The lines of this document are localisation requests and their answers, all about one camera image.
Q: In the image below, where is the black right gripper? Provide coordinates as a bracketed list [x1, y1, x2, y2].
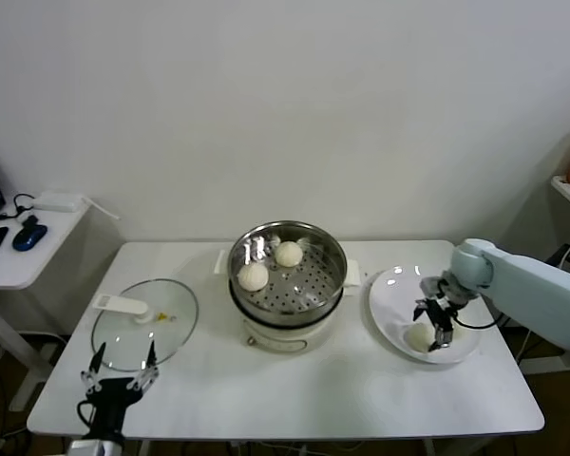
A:
[411, 293, 460, 352]

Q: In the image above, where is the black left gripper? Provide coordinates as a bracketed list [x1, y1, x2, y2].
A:
[79, 341, 161, 442]

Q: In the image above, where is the white steamed baozi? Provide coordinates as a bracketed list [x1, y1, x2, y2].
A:
[274, 240, 304, 268]
[403, 322, 437, 353]
[237, 262, 270, 292]

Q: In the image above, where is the stainless steel steamer basket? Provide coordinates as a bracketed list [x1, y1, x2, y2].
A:
[215, 219, 363, 326]

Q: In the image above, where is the white round plate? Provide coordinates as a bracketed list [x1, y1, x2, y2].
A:
[368, 265, 484, 366]

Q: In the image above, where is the white side table with laptop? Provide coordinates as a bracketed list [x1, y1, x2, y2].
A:
[0, 201, 94, 412]

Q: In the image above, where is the white electric cooker pot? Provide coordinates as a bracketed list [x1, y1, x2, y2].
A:
[227, 279, 347, 357]

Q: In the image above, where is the blue computer mouse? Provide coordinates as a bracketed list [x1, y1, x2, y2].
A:
[11, 223, 48, 252]

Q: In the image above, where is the white power strip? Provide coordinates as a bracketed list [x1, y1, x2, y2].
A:
[31, 191, 85, 214]

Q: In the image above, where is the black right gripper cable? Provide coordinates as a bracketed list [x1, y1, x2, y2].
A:
[453, 311, 507, 332]

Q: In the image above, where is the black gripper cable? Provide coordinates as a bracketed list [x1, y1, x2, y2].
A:
[77, 400, 99, 428]
[453, 311, 507, 332]

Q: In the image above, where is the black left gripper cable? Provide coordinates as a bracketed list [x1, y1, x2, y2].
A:
[77, 400, 99, 428]

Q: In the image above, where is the glass lid with white handle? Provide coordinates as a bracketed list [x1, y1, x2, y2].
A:
[90, 278, 200, 373]

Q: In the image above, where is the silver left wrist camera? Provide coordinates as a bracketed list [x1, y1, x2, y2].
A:
[68, 439, 124, 456]

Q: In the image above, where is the white power strip cable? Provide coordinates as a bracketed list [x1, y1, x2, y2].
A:
[83, 195, 123, 220]

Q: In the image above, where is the black looped desk cable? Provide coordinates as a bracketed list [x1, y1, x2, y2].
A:
[0, 192, 47, 222]

